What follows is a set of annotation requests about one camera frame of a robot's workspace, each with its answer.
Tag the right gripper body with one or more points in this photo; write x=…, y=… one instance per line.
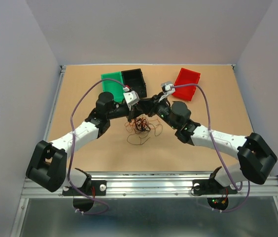
x=159, y=107

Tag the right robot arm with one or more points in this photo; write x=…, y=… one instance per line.
x=255, y=158

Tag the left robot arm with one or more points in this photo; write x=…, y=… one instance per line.
x=51, y=162

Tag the black plastic bin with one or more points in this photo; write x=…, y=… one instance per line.
x=134, y=80

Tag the green plastic bin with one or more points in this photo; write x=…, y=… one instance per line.
x=113, y=87

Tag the red plastic bin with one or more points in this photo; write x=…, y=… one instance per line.
x=184, y=77

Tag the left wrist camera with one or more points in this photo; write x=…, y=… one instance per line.
x=130, y=96

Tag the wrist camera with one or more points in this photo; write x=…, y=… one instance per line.
x=167, y=90
x=130, y=96

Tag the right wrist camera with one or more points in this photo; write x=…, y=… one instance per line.
x=167, y=90

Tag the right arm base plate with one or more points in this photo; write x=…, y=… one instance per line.
x=210, y=187

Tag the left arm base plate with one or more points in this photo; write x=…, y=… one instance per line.
x=93, y=188

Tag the aluminium rail frame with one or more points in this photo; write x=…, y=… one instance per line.
x=148, y=204

